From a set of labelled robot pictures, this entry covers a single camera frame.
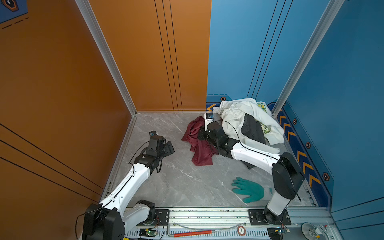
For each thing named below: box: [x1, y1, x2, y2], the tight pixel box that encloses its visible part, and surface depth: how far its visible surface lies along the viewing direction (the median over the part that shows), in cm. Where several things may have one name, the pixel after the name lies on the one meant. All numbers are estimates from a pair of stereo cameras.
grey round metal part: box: [301, 222, 319, 240], surface depth 70 cm
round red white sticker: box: [237, 226, 247, 236], surface depth 71 cm
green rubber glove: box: [231, 176, 265, 203], surface depth 83 cm
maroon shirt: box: [181, 116, 219, 166], surface depth 90 cm
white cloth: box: [213, 98, 285, 153], surface depth 107 cm
